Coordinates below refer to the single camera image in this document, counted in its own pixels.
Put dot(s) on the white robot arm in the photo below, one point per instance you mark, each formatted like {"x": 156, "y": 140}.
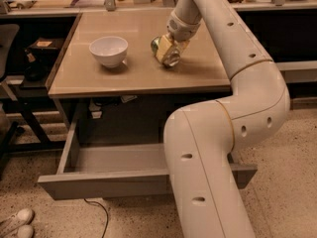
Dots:
{"x": 257, "y": 107}

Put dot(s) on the black box with label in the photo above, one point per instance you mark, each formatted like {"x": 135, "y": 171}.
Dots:
{"x": 43, "y": 44}

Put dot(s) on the green soda can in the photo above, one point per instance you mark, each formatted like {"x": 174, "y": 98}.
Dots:
{"x": 165, "y": 51}

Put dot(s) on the white power adapter under top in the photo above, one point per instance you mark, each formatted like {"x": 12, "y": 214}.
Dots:
{"x": 95, "y": 110}

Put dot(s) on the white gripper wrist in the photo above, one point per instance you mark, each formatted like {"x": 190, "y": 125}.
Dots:
{"x": 180, "y": 28}

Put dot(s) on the white bowl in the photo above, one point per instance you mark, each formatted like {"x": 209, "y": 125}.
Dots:
{"x": 109, "y": 51}

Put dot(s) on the grey cabinet with beige top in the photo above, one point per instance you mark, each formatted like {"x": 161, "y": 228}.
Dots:
{"x": 79, "y": 75}

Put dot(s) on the grey open top drawer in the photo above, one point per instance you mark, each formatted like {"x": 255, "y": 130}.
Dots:
{"x": 140, "y": 148}

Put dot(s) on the white sneaker lower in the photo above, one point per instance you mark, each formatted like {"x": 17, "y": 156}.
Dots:
{"x": 25, "y": 231}

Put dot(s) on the white sneaker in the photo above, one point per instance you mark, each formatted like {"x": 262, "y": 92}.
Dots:
{"x": 16, "y": 220}
{"x": 25, "y": 231}

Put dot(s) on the white sneaker upper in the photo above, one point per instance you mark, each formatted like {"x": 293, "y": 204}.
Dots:
{"x": 16, "y": 220}

